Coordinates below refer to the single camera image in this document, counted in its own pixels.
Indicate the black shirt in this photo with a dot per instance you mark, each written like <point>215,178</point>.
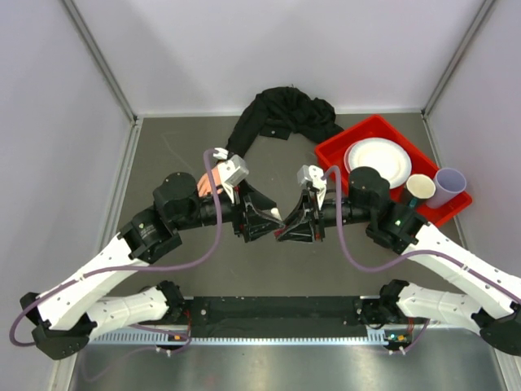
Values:
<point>279,112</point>

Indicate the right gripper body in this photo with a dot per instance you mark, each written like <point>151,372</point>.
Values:
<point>314,214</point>

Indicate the pink plate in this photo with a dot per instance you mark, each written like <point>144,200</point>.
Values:
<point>346,158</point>

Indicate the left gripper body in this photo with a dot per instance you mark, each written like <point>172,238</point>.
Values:
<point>240,204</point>

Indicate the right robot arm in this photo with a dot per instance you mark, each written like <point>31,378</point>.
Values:
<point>489,300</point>

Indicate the left aluminium frame post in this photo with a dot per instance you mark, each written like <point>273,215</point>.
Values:
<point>131,137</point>

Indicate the lavender plastic cup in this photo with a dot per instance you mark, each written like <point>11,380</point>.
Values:
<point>449,183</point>

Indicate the dark green mug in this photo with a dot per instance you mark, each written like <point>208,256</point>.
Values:
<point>417,190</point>

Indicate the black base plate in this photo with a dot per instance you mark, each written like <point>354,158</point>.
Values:
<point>282,317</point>

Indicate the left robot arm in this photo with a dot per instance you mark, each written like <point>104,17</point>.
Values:
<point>68,321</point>

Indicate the aluminium frame post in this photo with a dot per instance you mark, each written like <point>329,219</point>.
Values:
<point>131,137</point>
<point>485,10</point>

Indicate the white paper plate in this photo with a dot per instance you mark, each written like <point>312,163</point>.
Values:
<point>388,158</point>

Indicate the right aluminium frame post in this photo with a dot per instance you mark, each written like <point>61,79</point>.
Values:
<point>485,10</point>

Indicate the mannequin hand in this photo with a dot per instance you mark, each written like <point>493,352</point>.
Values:
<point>204,186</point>

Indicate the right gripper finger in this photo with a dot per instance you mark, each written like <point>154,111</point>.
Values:
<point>299,213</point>
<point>303,234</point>

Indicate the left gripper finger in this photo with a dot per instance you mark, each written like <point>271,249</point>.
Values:
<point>259,206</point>
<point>254,231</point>

